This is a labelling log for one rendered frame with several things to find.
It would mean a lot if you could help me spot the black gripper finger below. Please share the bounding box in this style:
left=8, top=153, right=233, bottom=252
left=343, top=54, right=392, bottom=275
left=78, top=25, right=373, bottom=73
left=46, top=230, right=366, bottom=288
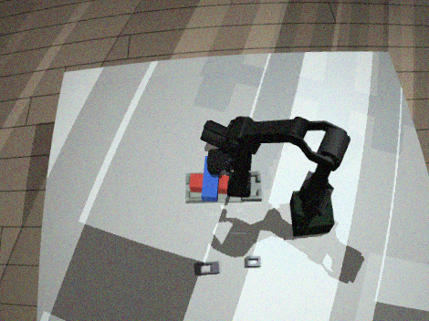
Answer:
left=229, top=171, right=251, bottom=181

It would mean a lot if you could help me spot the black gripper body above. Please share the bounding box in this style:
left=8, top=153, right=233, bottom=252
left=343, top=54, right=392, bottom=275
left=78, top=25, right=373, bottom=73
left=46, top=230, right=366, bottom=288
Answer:
left=227, top=154, right=252, bottom=198

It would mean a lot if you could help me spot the blue rectangular block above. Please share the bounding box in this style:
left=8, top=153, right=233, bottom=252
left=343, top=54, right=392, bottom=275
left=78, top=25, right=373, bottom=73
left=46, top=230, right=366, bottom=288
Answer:
left=201, top=156, right=219, bottom=202

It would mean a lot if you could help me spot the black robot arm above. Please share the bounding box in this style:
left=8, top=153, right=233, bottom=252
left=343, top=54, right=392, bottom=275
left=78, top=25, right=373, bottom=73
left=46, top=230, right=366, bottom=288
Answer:
left=201, top=116, right=351, bottom=219

